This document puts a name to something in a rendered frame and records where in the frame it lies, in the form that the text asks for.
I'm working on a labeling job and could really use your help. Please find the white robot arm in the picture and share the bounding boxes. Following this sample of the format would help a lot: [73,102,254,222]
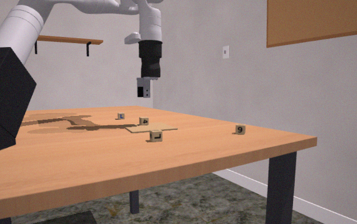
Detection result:
[0,0,163,65]

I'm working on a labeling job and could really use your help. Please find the beige letter block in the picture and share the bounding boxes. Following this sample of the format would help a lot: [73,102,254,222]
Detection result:
[118,113,125,119]
[150,129,163,142]
[235,124,245,134]
[139,116,149,125]

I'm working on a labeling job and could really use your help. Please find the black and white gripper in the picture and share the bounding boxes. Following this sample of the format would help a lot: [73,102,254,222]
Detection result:
[124,25,163,98]

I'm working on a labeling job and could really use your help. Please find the tan square mat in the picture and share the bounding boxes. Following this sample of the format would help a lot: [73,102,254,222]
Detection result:
[122,122,178,133]

